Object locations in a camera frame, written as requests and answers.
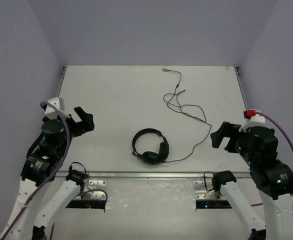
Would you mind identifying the black headphones with cable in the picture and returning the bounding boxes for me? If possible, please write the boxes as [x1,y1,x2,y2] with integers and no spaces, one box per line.
[131,67,213,167]

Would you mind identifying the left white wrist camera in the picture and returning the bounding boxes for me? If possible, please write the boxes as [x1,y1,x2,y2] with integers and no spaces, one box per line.
[43,97,70,120]

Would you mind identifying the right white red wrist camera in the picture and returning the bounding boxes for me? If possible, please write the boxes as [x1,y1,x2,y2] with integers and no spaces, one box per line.
[239,109,266,132]

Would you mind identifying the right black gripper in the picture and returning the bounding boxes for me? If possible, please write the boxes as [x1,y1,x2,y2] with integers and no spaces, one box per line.
[210,121,256,166]

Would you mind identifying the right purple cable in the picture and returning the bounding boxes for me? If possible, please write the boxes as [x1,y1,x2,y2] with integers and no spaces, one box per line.
[251,111,293,207]

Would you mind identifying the purple cable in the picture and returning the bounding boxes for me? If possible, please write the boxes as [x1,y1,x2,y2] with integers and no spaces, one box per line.
[0,100,109,240]
[251,111,293,207]

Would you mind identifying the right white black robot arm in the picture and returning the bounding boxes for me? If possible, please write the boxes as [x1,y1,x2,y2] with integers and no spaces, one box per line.
[210,121,293,240]

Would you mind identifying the aluminium rail table front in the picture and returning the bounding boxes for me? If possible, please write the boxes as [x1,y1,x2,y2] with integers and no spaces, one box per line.
[55,170,252,179]

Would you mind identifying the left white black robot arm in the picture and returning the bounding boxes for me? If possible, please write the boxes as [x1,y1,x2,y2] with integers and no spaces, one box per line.
[0,101,95,240]

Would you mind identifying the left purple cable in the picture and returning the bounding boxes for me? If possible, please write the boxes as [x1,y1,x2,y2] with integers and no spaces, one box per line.
[0,100,109,240]

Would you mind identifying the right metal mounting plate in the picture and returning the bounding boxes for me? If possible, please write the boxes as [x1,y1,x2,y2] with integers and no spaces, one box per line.
[194,179,216,201]

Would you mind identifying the metal mounting plate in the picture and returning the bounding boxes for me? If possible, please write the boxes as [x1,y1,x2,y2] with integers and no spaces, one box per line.
[194,179,216,201]
[83,178,107,201]

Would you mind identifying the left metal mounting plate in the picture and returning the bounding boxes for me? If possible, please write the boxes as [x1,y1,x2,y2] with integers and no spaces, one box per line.
[83,178,107,201]

